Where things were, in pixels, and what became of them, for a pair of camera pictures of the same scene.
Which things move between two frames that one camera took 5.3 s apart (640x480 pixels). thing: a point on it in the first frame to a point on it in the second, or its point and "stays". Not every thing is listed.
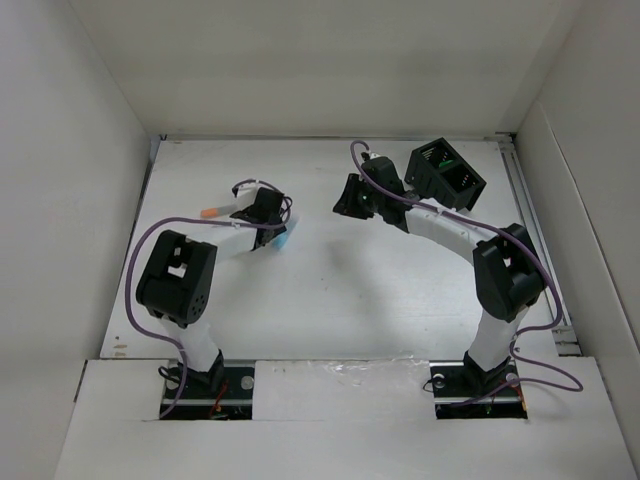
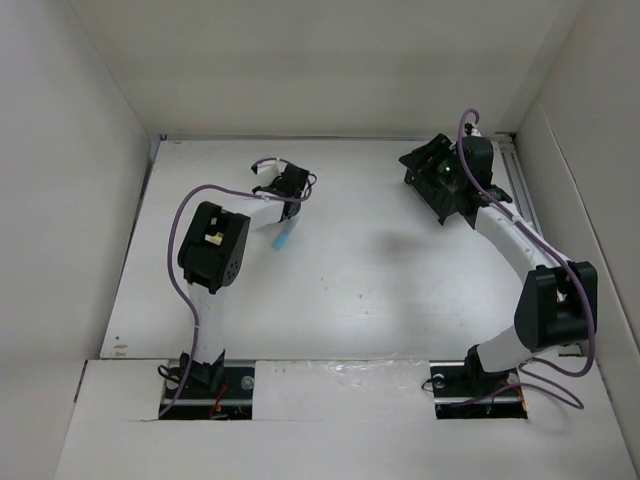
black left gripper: (244, 211) to (272, 185)
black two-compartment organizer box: (437, 172) stays
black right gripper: (347, 203) to (440, 140)
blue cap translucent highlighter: (282, 240) stays
